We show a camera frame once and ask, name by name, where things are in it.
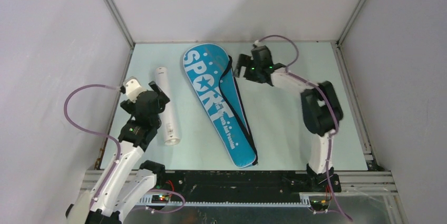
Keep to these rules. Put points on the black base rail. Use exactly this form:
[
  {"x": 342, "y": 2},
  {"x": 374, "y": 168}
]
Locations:
[{"x": 247, "y": 186}]

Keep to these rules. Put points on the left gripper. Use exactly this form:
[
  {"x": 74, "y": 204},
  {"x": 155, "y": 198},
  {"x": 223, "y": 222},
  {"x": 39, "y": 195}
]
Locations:
[{"x": 160, "y": 94}]

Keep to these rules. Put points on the blue racket cover bag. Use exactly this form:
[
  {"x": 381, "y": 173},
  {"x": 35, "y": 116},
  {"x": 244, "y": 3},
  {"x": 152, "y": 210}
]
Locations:
[{"x": 208, "y": 67}]

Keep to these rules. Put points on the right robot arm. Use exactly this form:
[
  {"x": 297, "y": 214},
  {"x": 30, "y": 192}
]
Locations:
[{"x": 321, "y": 108}]

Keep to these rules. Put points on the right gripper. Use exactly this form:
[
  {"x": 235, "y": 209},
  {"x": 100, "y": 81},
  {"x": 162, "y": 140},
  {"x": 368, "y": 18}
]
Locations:
[{"x": 244, "y": 60}]

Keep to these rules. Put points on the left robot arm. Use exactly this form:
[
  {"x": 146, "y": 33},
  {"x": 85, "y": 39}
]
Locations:
[{"x": 113, "y": 197}]

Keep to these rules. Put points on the white shuttlecock tube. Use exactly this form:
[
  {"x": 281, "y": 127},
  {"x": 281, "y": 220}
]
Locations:
[{"x": 170, "y": 128}]

